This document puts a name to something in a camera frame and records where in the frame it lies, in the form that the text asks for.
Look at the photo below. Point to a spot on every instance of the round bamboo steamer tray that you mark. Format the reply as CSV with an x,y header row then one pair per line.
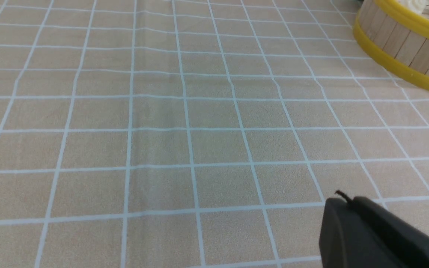
x,y
396,38

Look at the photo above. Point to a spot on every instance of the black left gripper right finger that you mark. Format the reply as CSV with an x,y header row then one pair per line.
x,y
409,245

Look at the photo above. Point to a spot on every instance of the beige checkered tablecloth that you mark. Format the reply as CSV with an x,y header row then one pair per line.
x,y
195,133

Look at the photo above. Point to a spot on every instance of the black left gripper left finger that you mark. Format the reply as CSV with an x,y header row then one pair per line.
x,y
346,241

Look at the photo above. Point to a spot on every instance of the pale dumpling front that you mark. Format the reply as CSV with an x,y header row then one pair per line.
x,y
416,6

